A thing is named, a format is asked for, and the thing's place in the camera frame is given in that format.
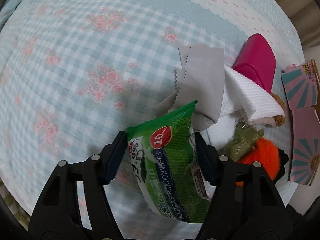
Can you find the magenta pouch case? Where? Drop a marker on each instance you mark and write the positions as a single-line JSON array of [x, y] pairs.
[[257, 62]]

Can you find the grey lens cloth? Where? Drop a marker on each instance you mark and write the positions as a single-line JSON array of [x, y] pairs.
[[200, 77]]

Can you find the blue checked floral bedsheet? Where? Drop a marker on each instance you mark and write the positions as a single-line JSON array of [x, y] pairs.
[[75, 72]]

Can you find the white waffle cloth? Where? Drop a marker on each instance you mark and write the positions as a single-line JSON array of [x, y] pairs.
[[242, 98]]

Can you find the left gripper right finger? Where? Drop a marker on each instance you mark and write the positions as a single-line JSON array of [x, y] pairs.
[[245, 204]]

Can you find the orange fuzzy strawberry plush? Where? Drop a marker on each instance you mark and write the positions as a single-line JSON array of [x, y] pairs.
[[249, 145]]

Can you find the black scrunchie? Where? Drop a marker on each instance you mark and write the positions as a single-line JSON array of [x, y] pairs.
[[284, 158]]

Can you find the pink patterned cardboard box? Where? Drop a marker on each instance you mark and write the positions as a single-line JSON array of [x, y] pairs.
[[301, 85]]

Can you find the green wet wipes pack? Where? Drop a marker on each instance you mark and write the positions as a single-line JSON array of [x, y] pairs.
[[164, 161]]

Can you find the brown cookie plush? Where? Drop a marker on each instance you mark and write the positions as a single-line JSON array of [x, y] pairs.
[[274, 121]]

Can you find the beige curtain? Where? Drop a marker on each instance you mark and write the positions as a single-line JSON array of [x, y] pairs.
[[304, 14]]

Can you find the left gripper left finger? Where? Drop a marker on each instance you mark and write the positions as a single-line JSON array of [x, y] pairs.
[[57, 213]]

